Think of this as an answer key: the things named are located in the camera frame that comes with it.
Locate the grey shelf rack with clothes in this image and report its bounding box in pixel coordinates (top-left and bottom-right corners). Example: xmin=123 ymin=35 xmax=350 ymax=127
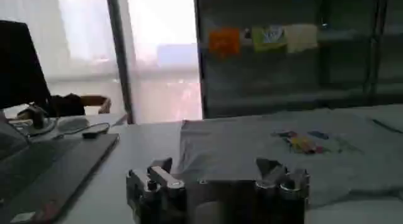
xmin=195 ymin=0 xmax=403 ymax=120

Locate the grey computer mouse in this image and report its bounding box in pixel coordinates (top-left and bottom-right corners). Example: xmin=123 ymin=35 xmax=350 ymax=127
xmin=56 ymin=115 xmax=91 ymax=132

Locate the black frame strip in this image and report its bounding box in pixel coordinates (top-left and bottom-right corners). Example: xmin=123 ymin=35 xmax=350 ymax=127
xmin=193 ymin=0 xmax=209 ymax=120

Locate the black jacket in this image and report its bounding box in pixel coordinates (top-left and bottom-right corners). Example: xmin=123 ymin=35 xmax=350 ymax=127
xmin=47 ymin=92 xmax=86 ymax=118

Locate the wooden chair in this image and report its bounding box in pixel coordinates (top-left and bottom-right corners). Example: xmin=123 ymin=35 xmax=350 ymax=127
xmin=80 ymin=95 xmax=112 ymax=115

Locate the grey shirt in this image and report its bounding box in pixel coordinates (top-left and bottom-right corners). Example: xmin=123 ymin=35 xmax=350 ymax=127
xmin=178 ymin=106 xmax=403 ymax=210

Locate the white side desk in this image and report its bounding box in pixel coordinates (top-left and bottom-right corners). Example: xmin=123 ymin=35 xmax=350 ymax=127
xmin=3 ymin=113 xmax=128 ymax=142

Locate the black monitor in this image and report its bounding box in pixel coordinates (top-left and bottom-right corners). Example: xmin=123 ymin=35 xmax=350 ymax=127
xmin=0 ymin=20 xmax=53 ymax=110

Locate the dark grey laptop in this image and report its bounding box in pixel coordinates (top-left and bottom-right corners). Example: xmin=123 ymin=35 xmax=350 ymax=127
xmin=0 ymin=132 xmax=121 ymax=224

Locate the grey window post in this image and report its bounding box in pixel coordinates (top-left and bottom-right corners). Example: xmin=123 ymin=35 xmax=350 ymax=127
xmin=105 ymin=0 xmax=135 ymax=125

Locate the adapter dongle with cable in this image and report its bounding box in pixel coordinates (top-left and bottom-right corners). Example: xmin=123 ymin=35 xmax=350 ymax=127
xmin=52 ymin=122 xmax=111 ymax=141

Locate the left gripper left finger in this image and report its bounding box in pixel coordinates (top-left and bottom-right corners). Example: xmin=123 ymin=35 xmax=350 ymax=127
xmin=127 ymin=157 xmax=186 ymax=199

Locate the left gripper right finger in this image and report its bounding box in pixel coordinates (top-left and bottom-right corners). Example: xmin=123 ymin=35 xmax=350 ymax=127
xmin=254 ymin=157 xmax=311 ymax=199

